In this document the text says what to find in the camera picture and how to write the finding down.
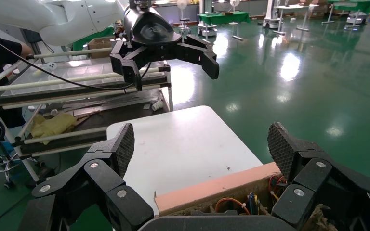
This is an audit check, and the white metal leg table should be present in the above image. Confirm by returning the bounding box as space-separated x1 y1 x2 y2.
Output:
273 4 320 36

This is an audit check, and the black round stool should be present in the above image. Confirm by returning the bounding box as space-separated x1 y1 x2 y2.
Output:
178 17 192 36

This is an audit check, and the yellow cloth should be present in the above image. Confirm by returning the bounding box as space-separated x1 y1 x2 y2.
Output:
29 112 78 145

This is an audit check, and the cardboard divider box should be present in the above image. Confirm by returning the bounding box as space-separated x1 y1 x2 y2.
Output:
154 161 336 231

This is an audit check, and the white tube rack cart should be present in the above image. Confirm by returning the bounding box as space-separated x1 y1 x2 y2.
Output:
0 48 175 189

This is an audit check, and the brown cardboard carton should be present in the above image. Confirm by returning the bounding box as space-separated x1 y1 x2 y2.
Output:
87 37 117 60

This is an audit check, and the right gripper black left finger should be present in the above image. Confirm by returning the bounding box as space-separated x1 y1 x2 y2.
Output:
17 122 154 231

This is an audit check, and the small white cup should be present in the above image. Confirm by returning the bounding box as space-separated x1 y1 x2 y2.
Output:
150 99 164 112

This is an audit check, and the chrome wheeled stool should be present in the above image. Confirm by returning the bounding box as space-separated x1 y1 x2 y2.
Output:
0 140 47 189

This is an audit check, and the white standing fan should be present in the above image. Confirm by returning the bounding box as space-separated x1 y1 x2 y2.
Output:
229 0 241 26
176 0 189 20

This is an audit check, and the green cloth covered table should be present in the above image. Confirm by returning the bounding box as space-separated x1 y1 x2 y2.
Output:
321 0 370 26
198 11 251 26

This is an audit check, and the white handheld controller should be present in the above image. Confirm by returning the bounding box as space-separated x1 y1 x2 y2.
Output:
33 62 59 76

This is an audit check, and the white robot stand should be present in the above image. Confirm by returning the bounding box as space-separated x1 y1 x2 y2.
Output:
263 0 282 29

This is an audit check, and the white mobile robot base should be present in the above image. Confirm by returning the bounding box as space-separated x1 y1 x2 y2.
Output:
345 12 370 28
197 0 218 37

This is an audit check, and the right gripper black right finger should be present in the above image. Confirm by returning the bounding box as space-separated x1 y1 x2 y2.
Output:
267 122 370 231

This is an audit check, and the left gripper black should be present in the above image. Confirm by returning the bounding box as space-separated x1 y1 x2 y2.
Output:
109 6 220 92

